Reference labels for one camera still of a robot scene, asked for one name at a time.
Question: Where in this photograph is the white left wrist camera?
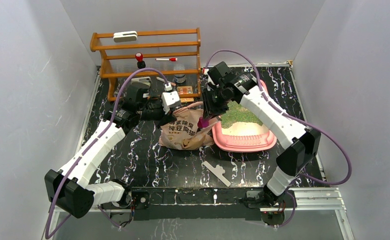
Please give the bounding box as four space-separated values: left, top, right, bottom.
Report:
161 83 181 115

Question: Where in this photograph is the orange snack packet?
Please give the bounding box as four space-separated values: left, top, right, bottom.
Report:
177 86 194 103

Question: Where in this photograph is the white pen on shelf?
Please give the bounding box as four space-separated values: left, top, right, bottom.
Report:
156 76 177 86

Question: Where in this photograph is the white stapler on top shelf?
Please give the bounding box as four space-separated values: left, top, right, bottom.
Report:
113 30 138 43

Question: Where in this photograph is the pink cat litter box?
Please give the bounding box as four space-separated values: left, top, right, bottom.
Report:
211 79 278 154

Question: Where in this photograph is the grey stapler lower shelf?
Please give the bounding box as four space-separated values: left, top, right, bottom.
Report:
131 76 151 87

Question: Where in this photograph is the red white marker pen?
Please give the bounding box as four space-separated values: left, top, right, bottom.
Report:
155 57 178 62

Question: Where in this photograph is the small glass jar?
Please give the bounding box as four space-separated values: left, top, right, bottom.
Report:
173 64 186 84

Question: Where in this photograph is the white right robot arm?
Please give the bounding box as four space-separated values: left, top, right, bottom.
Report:
198 61 321 207

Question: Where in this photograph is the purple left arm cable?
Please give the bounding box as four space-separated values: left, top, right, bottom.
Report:
44 67 171 240

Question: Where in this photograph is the cat litter bag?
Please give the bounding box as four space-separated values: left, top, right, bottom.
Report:
159 101 219 151

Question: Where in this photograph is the red black stamp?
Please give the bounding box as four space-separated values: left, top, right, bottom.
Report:
135 52 146 69

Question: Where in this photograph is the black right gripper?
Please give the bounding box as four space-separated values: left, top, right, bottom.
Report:
202 86 233 120

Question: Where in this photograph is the grey bag sealing clip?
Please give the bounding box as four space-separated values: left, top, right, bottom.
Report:
202 160 231 187

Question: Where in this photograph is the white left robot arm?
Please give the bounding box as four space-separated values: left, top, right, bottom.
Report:
44 82 180 218

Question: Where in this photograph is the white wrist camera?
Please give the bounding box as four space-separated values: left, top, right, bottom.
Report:
201 68 215 88
161 83 181 115

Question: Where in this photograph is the orange wooden shelf rack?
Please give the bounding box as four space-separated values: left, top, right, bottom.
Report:
89 27 202 101

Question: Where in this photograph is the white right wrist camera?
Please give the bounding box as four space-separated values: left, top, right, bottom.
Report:
201 68 215 88

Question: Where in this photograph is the purple litter scoop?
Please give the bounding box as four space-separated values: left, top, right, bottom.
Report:
197 116 217 130

